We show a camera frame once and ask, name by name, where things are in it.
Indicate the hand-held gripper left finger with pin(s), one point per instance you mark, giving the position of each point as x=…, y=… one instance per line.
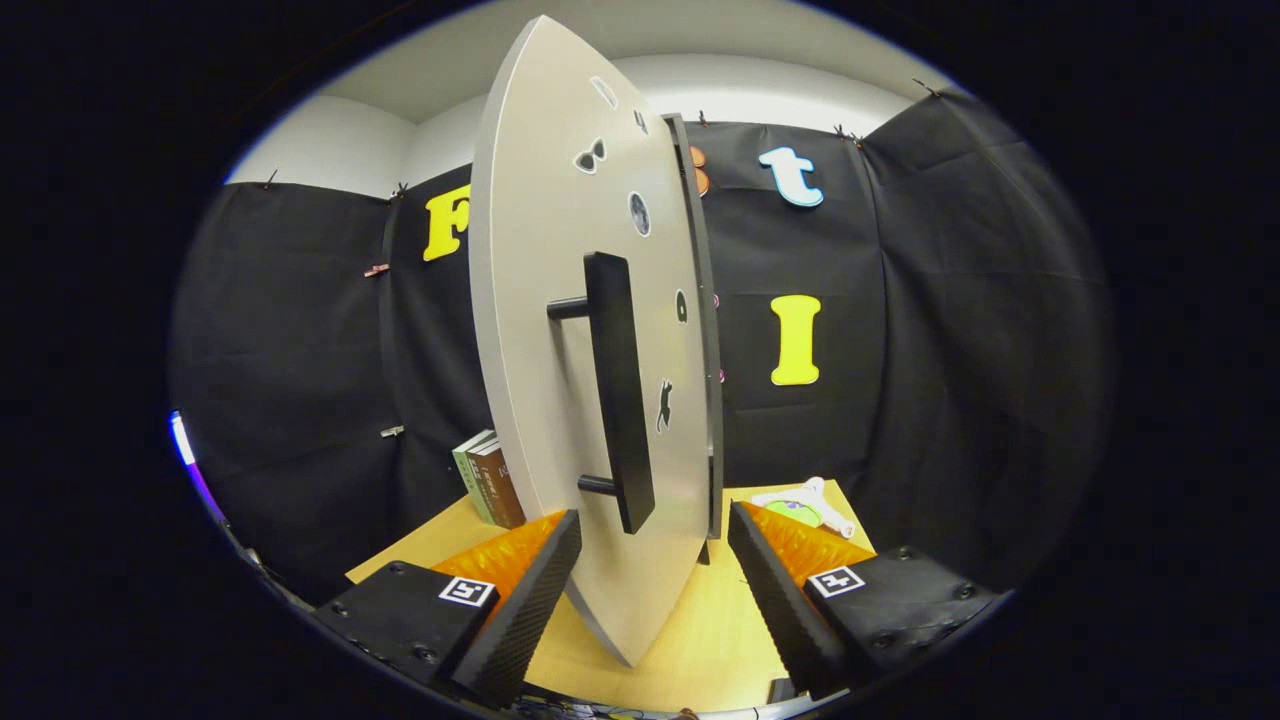
x=520, y=620

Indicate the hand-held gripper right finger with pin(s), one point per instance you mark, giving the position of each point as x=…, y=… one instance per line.
x=785, y=610

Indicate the pink and green plush toy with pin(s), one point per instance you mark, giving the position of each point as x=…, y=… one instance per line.
x=805, y=508

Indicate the brown book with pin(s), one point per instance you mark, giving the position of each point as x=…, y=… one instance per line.
x=500, y=490

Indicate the green book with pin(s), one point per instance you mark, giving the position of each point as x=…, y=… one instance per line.
x=466, y=475

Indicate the black backdrop cloth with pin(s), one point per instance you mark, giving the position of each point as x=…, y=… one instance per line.
x=950, y=350

